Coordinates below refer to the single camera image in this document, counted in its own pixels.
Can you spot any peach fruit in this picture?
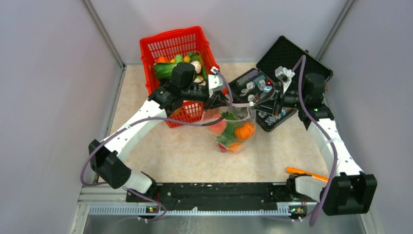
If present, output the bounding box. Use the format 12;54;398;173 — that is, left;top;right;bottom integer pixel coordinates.
207;114;227;135

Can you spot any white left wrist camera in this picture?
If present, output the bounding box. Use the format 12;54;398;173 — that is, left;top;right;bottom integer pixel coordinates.
208;66;226;98

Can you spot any red chili pepper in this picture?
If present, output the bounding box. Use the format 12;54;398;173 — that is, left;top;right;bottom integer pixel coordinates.
218;143;227;153

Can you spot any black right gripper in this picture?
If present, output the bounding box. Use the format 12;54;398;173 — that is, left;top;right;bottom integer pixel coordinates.
251;81;307;117

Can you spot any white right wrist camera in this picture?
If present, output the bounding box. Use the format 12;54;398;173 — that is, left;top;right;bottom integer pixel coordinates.
274;66;295;94

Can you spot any clear zip top bag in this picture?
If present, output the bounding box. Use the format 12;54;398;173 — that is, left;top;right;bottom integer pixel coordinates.
206;103;256;153

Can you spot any orange mini pumpkin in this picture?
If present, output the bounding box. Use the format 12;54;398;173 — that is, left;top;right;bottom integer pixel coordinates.
234;122;255;141

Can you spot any green white bok choy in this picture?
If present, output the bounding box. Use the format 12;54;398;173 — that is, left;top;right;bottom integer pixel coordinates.
153;61;202;79

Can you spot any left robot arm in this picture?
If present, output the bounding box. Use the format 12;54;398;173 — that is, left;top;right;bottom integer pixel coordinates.
86;62;233;202

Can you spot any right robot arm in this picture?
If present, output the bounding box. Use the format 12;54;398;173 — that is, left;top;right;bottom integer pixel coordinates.
254;73;377;216

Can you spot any orange handled tool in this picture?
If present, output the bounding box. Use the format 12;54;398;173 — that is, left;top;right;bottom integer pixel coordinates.
286;167;328;183

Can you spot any black poker chip case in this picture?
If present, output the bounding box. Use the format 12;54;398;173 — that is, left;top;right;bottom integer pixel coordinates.
229;36;334;132

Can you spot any red plastic basket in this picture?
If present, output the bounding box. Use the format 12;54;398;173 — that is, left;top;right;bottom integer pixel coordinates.
139;26;229;128

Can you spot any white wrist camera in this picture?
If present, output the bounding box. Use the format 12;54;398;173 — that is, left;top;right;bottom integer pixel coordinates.
208;66;226;98
274;66;295;94

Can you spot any green lettuce head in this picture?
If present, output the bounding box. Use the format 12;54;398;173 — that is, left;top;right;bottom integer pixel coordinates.
216;113;241;148

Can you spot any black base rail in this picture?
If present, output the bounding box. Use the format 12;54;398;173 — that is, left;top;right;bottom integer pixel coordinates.
145;182;312;212

